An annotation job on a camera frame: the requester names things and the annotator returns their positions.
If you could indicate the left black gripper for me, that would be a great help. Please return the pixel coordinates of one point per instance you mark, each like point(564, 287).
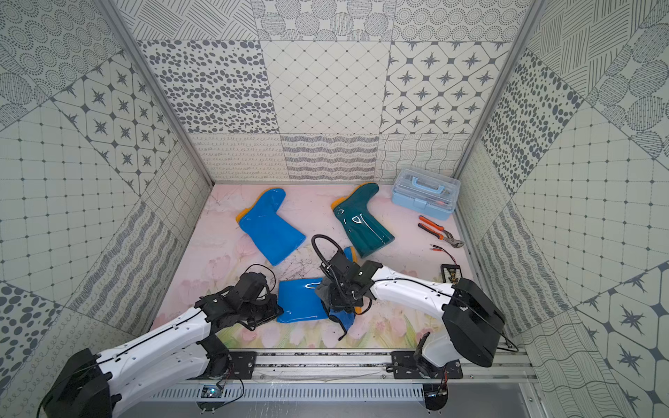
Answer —
point(266, 304)

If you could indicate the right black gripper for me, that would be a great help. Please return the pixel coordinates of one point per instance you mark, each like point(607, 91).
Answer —
point(335, 300)

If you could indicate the grey blue microfibre cloth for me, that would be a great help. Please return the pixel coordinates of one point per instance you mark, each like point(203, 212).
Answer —
point(337, 303)

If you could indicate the blue rubber boot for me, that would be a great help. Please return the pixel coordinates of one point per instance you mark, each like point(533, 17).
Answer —
point(274, 237)
point(299, 301)

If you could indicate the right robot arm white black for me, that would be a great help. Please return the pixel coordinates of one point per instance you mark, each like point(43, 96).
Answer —
point(473, 324)

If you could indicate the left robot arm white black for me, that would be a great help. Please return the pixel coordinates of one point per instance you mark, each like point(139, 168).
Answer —
point(108, 383)

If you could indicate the green rubber boot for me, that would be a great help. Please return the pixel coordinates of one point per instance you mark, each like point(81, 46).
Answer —
point(365, 232)

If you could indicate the light blue plastic toolbox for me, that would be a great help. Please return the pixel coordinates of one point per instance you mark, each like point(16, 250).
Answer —
point(428, 193)

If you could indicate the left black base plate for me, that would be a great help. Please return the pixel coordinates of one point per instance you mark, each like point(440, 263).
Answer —
point(236, 364)

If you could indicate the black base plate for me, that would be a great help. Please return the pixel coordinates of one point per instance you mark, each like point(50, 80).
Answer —
point(406, 365)
point(236, 364)

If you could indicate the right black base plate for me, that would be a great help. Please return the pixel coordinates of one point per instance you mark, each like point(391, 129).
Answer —
point(406, 365)

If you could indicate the orange handled pliers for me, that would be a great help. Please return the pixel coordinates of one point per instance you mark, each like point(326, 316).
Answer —
point(438, 232)

